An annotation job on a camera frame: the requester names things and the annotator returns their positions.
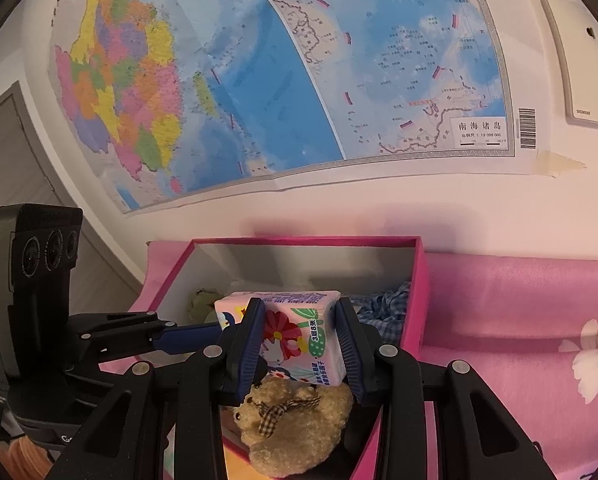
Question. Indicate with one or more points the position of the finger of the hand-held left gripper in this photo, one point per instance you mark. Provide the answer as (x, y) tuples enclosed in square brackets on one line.
[(119, 321), (189, 337)]

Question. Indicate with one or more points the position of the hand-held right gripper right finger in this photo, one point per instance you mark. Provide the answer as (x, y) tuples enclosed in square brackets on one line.
[(349, 355)]

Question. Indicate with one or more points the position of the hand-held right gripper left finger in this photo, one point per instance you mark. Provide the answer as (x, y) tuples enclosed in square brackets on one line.
[(249, 355)]

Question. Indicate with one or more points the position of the blue checkered cloth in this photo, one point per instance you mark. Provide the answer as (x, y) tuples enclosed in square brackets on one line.
[(384, 310)]

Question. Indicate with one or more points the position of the small pink floral tissue pack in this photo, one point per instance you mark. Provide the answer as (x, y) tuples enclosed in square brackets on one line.
[(294, 320)]

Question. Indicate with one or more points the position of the pink cardboard box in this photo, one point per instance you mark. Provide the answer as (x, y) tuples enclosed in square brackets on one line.
[(414, 300)]

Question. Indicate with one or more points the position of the beige teddy bear plush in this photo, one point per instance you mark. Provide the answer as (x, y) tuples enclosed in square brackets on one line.
[(299, 430)]

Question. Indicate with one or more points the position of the person's left forearm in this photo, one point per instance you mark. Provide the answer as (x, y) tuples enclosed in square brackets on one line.
[(24, 460)]

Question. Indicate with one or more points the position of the grey door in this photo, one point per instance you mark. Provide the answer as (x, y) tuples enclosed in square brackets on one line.
[(19, 160)]

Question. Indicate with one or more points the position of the pink floral bedsheet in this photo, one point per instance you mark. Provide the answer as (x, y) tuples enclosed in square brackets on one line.
[(504, 310)]

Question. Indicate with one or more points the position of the beige tape strip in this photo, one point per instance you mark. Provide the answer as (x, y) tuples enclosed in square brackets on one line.
[(559, 162)]

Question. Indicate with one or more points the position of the colourful wall map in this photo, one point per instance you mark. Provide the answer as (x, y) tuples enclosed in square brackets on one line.
[(279, 85)]

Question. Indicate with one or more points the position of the white wall socket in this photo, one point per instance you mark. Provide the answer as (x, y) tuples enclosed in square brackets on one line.
[(589, 60)]

